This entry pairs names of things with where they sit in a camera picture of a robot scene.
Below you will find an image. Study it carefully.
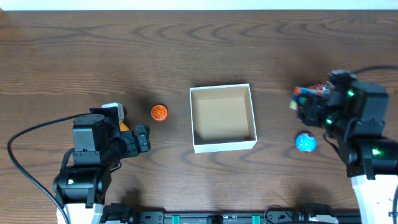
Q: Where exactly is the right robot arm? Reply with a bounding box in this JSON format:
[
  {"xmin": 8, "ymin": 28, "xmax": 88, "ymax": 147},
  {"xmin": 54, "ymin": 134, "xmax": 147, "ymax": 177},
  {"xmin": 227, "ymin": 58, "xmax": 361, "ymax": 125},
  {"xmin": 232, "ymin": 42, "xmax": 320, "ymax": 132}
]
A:
[{"xmin": 290, "ymin": 70, "xmax": 397, "ymax": 223}]

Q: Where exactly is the white cardboard box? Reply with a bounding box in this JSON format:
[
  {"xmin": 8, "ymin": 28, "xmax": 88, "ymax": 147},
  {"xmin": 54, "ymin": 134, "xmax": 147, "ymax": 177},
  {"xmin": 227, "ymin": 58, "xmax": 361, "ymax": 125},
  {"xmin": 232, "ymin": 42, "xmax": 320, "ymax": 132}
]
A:
[{"xmin": 190, "ymin": 83, "xmax": 257, "ymax": 154}]

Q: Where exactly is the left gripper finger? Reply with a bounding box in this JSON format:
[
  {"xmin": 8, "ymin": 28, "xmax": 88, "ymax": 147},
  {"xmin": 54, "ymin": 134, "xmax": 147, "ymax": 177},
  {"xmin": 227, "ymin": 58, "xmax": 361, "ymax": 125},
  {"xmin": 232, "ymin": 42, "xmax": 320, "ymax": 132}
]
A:
[
  {"xmin": 137, "ymin": 136, "xmax": 151, "ymax": 153},
  {"xmin": 136, "ymin": 124, "xmax": 150, "ymax": 140}
]

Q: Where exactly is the orange white toy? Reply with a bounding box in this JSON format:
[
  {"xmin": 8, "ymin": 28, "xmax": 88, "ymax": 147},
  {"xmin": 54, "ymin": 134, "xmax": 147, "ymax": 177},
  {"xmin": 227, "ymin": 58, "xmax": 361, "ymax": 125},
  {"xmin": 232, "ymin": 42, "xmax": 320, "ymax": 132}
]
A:
[{"xmin": 101, "ymin": 102, "xmax": 129, "ymax": 132}]

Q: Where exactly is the colourful puzzle cube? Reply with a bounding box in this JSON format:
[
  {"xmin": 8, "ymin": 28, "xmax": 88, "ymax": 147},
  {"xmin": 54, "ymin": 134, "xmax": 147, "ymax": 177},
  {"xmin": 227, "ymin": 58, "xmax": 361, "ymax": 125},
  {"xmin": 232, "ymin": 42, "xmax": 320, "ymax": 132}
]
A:
[{"xmin": 289, "ymin": 86, "xmax": 314, "ymax": 111}]

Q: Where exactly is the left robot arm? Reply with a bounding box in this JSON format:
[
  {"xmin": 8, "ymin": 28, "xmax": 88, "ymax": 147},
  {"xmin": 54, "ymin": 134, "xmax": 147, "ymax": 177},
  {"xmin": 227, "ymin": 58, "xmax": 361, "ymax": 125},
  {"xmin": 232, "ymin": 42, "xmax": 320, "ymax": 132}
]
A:
[{"xmin": 53, "ymin": 103, "xmax": 150, "ymax": 223}]

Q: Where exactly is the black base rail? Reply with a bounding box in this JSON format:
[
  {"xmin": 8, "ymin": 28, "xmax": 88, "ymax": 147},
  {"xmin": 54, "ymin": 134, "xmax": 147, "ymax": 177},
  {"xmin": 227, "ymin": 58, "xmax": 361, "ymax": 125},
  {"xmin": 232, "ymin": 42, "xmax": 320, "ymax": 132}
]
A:
[{"xmin": 99, "ymin": 203, "xmax": 362, "ymax": 224}]

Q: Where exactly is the blue toy ball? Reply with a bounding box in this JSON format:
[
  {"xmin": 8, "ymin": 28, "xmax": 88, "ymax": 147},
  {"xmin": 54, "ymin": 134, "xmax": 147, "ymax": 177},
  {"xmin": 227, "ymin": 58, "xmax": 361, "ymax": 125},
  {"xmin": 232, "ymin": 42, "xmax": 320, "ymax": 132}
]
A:
[{"xmin": 295, "ymin": 133, "xmax": 317, "ymax": 152}]

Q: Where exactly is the red toy truck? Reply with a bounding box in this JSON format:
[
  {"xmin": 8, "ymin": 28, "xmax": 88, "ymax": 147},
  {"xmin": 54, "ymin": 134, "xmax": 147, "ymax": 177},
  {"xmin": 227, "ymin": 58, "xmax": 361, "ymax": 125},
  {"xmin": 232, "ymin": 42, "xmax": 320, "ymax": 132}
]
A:
[{"xmin": 308, "ymin": 84, "xmax": 330, "ymax": 94}]

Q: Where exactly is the orange ribbed toy ball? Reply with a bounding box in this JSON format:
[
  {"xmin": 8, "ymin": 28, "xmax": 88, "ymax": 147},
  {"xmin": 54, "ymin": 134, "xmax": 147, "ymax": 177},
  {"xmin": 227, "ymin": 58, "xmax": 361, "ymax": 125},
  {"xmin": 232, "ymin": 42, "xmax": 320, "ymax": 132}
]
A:
[{"xmin": 150, "ymin": 105, "xmax": 168, "ymax": 122}]

